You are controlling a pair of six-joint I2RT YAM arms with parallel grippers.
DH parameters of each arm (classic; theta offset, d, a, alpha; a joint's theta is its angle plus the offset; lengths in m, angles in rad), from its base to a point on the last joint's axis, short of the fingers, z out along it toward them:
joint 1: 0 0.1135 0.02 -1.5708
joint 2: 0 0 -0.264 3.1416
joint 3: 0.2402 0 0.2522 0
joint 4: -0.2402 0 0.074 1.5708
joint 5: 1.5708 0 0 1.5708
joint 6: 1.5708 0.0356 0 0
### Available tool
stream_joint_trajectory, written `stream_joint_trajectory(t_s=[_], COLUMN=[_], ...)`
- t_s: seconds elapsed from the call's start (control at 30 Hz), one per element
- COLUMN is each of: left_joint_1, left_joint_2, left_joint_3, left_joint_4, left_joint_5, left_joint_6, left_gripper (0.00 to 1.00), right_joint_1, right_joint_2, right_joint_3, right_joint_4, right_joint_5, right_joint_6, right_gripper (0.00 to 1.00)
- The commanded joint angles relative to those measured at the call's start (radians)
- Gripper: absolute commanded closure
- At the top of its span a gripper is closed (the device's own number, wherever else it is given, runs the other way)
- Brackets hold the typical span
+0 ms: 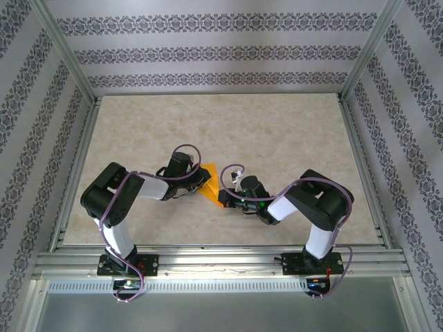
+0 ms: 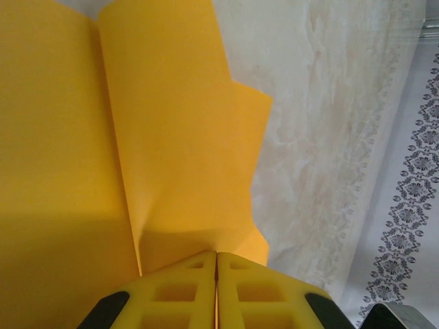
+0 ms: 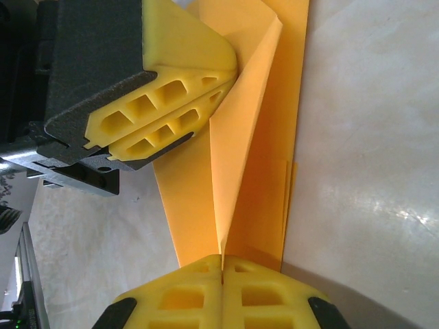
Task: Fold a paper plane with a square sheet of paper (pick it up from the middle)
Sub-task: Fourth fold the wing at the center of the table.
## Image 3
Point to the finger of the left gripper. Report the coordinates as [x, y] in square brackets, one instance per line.
[103, 51]
[164, 133]

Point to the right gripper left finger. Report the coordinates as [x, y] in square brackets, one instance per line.
[178, 301]

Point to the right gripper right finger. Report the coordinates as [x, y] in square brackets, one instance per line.
[267, 301]

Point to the orange cloth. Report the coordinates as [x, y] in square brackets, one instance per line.
[267, 137]

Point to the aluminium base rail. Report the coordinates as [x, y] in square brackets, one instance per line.
[32, 260]

